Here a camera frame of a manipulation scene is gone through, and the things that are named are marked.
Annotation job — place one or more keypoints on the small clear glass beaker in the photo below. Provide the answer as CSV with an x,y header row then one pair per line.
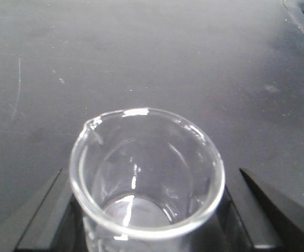
x,y
145,179

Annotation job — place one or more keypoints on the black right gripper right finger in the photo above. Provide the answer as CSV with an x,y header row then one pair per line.
x,y
283,216

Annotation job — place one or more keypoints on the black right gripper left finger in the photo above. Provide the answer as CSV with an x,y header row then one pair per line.
x,y
57,224

